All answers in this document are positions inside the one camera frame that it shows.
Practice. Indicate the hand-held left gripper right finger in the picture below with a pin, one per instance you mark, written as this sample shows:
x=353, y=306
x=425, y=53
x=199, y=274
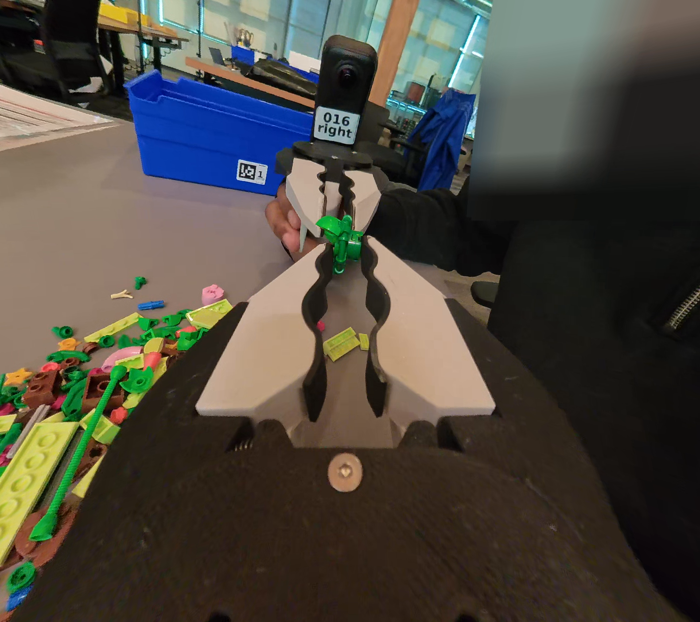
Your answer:
x=432, y=354

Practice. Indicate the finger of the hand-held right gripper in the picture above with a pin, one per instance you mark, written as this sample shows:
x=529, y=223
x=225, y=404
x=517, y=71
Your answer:
x=306, y=190
x=367, y=195

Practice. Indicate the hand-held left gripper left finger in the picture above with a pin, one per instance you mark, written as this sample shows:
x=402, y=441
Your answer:
x=257, y=359

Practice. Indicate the green leafy toy assembly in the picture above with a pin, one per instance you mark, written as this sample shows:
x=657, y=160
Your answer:
x=342, y=245

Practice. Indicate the pile of colourful toy bricks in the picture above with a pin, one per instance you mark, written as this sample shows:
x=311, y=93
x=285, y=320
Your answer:
x=33, y=469

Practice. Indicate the person's right forearm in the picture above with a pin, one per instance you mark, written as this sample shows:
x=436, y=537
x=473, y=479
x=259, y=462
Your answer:
x=426, y=223

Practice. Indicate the person's right hand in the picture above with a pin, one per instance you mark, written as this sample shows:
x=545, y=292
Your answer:
x=281, y=217

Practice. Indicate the black office chair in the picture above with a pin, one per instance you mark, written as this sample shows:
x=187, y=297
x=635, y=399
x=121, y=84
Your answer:
x=404, y=157
x=74, y=21

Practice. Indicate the black bag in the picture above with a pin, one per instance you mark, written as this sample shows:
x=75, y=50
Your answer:
x=284, y=71

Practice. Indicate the blue jacket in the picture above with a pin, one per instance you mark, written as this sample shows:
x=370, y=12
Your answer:
x=443, y=141

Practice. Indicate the wooden pillar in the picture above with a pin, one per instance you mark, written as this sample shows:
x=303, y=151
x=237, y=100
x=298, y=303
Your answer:
x=407, y=4

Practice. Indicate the wooden top background desk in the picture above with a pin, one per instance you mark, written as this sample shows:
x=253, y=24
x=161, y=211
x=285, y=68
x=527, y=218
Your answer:
x=240, y=81

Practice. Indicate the blue toy pin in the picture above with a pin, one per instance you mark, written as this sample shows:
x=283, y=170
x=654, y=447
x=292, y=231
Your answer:
x=150, y=304

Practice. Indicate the blue plastic bin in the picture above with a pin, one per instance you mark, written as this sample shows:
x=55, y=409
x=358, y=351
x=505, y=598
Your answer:
x=191, y=141

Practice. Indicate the cream toy piece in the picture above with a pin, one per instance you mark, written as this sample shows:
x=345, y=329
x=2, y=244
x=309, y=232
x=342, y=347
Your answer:
x=121, y=294

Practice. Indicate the person's black jacket torso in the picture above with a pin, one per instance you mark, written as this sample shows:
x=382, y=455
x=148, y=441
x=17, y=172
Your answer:
x=601, y=359

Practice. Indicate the white printed sheet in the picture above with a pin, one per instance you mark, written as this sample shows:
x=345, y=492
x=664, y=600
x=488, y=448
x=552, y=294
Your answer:
x=44, y=113

